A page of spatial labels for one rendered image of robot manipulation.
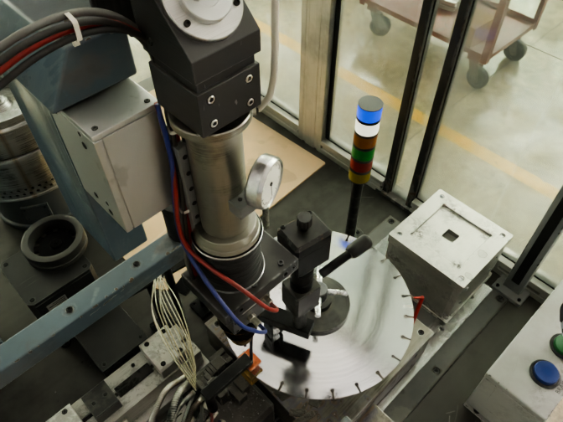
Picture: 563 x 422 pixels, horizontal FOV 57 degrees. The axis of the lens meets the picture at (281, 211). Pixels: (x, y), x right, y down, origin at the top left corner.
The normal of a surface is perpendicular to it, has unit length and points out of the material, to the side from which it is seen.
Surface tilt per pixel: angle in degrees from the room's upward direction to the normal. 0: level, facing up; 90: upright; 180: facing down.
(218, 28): 45
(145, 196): 90
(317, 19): 90
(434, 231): 0
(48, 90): 59
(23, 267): 0
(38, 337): 0
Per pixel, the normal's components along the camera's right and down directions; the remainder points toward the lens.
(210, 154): 0.03, 0.77
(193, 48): 0.49, -0.07
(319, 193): 0.00, -0.64
